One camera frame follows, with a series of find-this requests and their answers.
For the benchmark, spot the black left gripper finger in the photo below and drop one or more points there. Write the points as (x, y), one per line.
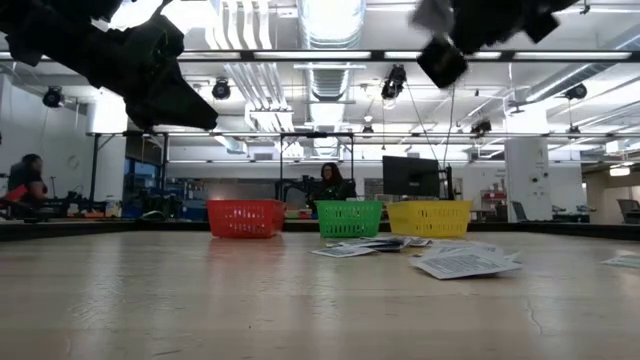
(170, 120)
(175, 85)

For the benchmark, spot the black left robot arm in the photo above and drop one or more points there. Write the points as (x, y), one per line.
(50, 35)

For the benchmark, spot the red plastic basket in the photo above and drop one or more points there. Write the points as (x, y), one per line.
(270, 227)

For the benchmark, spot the person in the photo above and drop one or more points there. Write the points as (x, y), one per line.
(27, 177)
(331, 182)

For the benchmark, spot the black computer monitor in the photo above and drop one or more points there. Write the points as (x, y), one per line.
(410, 176)

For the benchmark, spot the grey office chair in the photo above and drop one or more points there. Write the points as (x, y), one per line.
(519, 210)

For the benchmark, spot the yellow plastic basket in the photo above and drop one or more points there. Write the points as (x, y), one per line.
(430, 205)

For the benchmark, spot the green plastic basket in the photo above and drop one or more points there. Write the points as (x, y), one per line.
(350, 205)

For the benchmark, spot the small green and white packet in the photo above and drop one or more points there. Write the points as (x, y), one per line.
(625, 261)

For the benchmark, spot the black ceiling camera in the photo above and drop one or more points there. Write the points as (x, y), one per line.
(52, 97)
(222, 89)
(576, 91)

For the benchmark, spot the black overhead camera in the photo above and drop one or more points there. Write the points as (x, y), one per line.
(394, 82)

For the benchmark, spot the silver ceiling duct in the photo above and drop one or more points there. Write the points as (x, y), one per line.
(330, 75)

